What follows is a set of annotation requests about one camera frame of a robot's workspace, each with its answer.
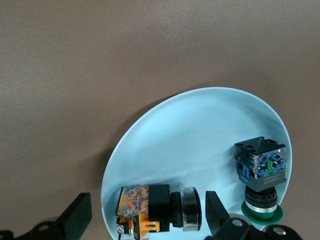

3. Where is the orange push-button switch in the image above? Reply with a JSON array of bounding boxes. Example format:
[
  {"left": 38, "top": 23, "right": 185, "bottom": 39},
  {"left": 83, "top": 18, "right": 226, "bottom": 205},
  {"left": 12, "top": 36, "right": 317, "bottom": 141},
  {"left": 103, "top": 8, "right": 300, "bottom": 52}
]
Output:
[{"left": 115, "top": 183, "right": 202, "bottom": 240}]

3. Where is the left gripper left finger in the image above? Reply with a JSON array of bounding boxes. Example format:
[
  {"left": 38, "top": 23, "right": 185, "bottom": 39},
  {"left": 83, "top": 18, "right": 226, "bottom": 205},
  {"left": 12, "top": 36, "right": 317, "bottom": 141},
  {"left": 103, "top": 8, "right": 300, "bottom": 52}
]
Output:
[{"left": 0, "top": 192, "right": 93, "bottom": 240}]

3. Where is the light blue round plate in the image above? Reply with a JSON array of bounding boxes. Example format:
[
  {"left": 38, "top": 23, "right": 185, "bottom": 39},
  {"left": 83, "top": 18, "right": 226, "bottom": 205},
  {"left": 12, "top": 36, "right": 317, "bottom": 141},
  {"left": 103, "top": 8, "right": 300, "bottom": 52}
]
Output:
[{"left": 100, "top": 86, "right": 293, "bottom": 240}]

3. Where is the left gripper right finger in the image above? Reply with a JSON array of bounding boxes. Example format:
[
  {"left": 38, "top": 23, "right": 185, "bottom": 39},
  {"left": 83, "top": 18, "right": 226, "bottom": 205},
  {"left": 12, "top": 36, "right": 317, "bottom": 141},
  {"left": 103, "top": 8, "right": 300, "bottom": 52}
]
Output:
[{"left": 204, "top": 190, "right": 305, "bottom": 240}]

